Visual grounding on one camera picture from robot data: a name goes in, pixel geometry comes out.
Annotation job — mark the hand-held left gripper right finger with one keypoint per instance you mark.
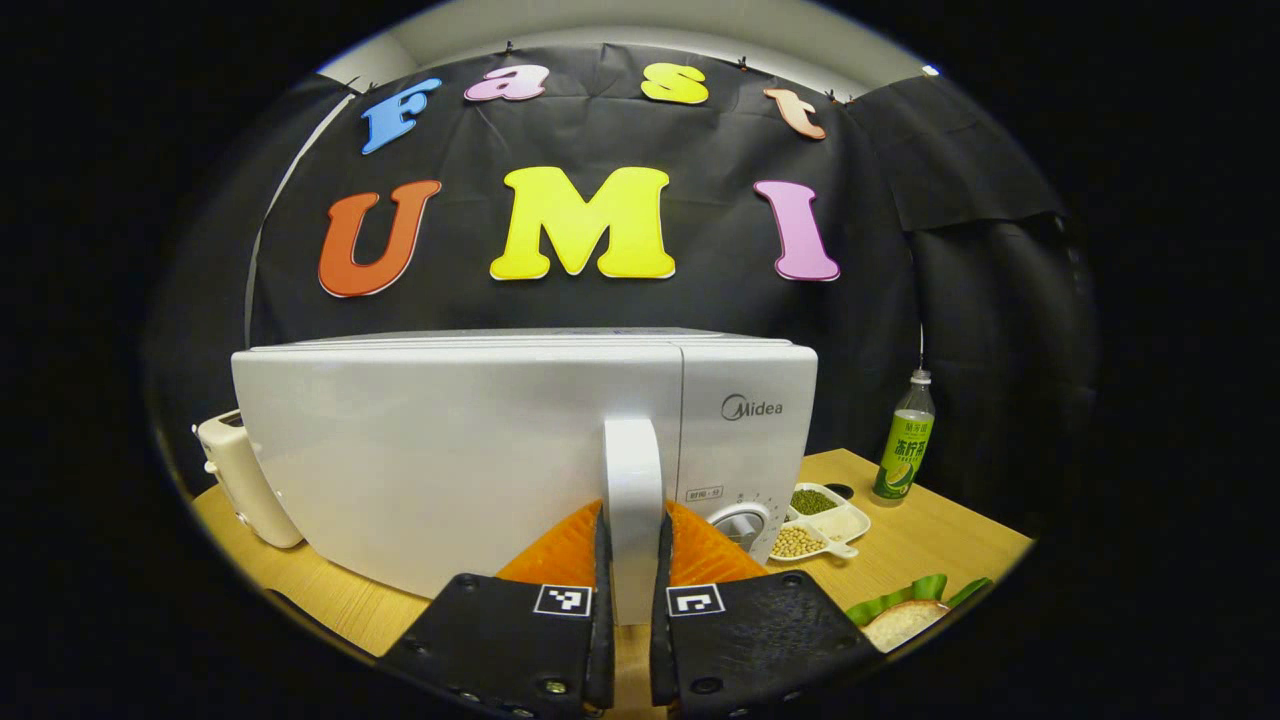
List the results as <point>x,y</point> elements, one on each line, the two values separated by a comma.
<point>740,640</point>

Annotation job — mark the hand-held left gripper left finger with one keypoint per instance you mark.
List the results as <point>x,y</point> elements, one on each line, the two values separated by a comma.
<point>520,640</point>

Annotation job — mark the sandwich with green lettuce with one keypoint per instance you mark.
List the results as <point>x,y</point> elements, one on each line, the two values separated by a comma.
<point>905,620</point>

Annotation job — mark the white microwave oven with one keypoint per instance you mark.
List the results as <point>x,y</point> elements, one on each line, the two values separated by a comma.
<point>450,450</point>

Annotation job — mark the white divided dish with beans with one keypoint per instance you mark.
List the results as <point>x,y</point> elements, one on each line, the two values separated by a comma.
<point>820,525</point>

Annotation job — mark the green drink bottle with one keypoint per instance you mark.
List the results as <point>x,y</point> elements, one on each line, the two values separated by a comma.
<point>905,450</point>

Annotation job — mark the white toaster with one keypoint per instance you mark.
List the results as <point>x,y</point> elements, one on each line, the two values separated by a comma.
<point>245,480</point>

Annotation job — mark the black backdrop cloth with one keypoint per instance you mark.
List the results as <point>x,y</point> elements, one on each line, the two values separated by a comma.
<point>600,300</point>

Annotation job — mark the row of black cloth clips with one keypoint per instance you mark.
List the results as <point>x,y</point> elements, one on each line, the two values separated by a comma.
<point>620,70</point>

